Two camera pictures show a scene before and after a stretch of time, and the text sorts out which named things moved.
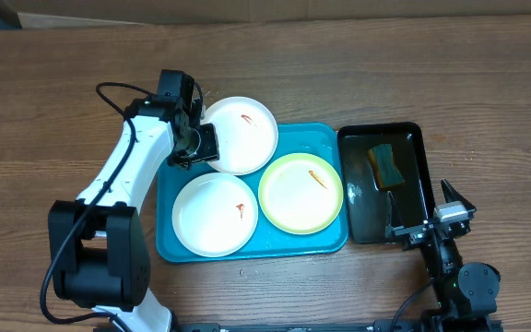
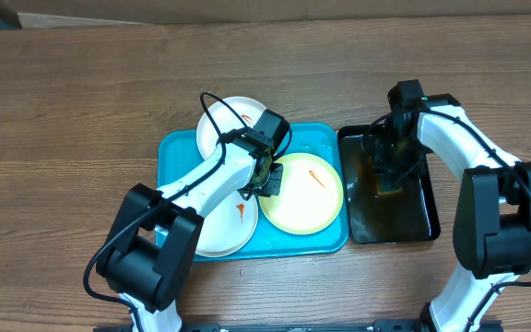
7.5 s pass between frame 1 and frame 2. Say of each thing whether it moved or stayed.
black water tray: stayed
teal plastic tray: stayed
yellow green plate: stayed
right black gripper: moved
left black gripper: moved
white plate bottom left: stayed
